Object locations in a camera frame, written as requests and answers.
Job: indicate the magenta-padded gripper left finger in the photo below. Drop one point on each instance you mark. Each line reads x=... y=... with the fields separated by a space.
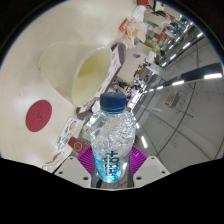
x=71 y=171

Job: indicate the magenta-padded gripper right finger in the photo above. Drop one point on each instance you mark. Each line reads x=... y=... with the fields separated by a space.
x=151 y=170

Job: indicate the clear blue-capped water bottle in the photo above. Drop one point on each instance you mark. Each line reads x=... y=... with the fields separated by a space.
x=111 y=140

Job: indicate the red sauce packet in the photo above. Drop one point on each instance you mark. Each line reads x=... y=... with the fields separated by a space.
x=57 y=155
x=123 y=25

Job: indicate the flat round red coaster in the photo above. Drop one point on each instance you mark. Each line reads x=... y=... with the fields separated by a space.
x=39 y=116

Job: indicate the ceiling air conditioner unit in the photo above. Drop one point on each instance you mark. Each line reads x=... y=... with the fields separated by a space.
x=172 y=100

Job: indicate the cream plastic cup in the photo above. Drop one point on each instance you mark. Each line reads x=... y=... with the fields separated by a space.
x=63 y=66

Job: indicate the ceiling lights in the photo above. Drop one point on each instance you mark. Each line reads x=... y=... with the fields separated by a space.
x=213 y=75

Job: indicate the crumpled food wrapper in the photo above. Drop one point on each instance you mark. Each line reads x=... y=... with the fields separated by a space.
x=135 y=31

